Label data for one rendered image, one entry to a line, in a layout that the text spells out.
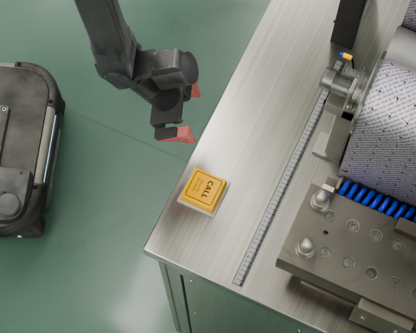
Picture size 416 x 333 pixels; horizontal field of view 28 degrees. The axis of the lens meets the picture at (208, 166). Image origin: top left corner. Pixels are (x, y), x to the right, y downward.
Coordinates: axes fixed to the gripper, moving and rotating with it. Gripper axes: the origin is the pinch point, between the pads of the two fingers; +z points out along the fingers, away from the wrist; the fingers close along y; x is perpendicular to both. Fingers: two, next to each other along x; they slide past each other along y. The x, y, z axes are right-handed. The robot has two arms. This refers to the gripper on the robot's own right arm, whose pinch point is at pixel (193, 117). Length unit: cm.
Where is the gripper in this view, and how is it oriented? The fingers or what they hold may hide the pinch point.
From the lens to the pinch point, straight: 158.2
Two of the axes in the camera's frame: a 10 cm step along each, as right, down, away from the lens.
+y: 0.9, -9.3, 3.7
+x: -8.6, 1.1, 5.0
